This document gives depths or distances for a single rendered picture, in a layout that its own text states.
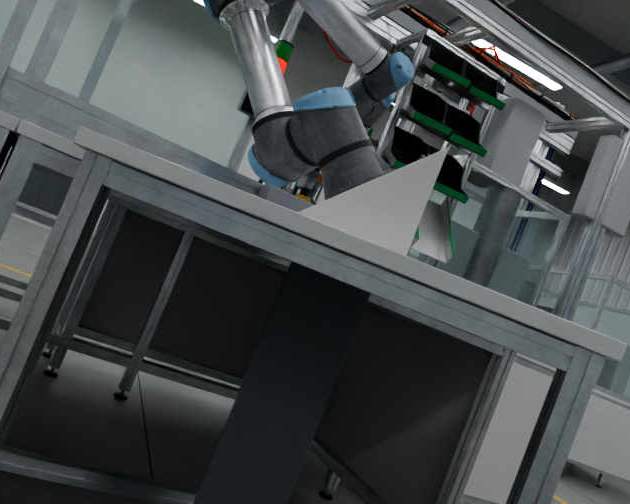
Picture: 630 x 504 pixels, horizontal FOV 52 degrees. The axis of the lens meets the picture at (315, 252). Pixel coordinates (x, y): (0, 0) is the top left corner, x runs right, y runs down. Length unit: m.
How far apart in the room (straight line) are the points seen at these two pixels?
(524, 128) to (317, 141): 2.02
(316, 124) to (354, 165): 0.11
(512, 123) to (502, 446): 1.48
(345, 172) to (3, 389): 0.69
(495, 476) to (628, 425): 4.36
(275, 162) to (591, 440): 6.16
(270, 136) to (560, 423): 0.77
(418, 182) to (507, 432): 2.17
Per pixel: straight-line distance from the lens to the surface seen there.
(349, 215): 1.10
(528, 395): 3.18
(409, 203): 1.11
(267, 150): 1.36
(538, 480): 1.08
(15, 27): 1.56
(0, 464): 1.62
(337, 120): 1.26
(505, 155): 3.12
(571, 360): 1.06
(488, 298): 1.00
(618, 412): 7.34
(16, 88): 1.59
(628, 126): 3.49
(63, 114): 1.57
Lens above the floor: 0.76
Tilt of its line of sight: 3 degrees up
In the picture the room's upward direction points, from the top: 22 degrees clockwise
